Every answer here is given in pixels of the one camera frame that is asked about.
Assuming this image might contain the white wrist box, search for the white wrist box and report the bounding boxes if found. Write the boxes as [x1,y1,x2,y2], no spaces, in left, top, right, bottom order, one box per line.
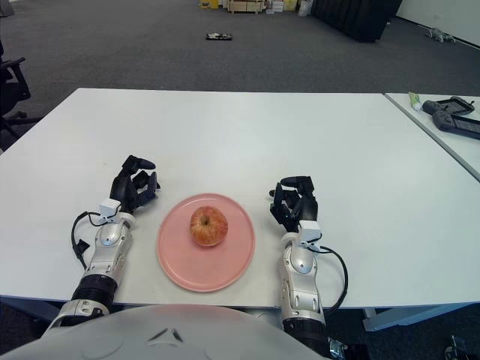
[299,220,323,251]
[99,200,123,225]

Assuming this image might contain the black draped partition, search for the black draped partition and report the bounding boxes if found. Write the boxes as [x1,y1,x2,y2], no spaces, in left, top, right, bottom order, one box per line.
[310,0,404,43]

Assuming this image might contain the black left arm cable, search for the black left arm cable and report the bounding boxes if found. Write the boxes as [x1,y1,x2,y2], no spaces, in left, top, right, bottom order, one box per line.
[70,211,105,269]

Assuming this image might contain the pink round plate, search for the pink round plate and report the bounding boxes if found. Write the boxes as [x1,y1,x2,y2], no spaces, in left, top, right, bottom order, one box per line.
[156,193,257,293]

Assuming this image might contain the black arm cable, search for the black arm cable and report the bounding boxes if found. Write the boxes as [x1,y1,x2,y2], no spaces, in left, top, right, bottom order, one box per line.
[318,245,350,312]
[70,211,105,269]

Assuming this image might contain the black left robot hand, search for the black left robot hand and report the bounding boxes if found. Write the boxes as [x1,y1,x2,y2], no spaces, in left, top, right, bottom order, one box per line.
[109,154,163,218]

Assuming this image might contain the grey robot torso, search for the grey robot torso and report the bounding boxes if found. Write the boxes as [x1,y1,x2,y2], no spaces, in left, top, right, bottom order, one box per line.
[0,303,332,360]

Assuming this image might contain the black handheld controller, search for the black handheld controller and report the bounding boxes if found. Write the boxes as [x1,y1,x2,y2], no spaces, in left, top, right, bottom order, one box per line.
[431,112,480,142]
[421,96,476,116]

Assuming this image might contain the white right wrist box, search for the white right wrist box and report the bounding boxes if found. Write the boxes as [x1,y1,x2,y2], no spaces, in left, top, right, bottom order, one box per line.
[299,220,323,251]

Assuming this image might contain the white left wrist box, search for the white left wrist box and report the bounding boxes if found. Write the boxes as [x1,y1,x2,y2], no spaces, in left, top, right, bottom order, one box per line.
[99,200,123,225]

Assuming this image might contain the black office chair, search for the black office chair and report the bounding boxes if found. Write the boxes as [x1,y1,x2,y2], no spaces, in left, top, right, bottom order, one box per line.
[0,37,42,151]

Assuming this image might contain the wooden crate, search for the wooden crate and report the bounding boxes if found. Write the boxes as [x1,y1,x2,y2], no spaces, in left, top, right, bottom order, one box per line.
[226,0,263,14]

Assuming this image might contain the white table frame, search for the white table frame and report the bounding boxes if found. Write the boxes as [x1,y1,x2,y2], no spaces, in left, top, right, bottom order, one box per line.
[361,299,480,333]

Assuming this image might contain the red yellow apple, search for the red yellow apple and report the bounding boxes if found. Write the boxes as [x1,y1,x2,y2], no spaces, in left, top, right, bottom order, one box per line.
[189,205,229,248]

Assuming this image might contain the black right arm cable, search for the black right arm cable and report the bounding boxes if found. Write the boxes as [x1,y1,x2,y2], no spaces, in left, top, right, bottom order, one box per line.
[318,245,350,312]

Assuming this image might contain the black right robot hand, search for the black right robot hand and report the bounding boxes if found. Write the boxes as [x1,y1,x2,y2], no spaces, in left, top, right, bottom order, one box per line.
[268,175,320,233]

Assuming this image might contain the grey toy on floor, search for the grey toy on floor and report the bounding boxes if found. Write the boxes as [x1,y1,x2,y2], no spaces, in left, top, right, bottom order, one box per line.
[425,28,457,44]

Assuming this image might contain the chrome metal bracket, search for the chrome metal bracket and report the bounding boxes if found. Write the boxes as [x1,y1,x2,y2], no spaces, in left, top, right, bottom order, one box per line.
[445,334,466,360]
[327,336,350,357]

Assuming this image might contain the stacked white boxes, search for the stacked white boxes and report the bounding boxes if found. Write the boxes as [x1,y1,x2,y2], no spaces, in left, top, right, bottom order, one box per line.
[268,0,299,15]

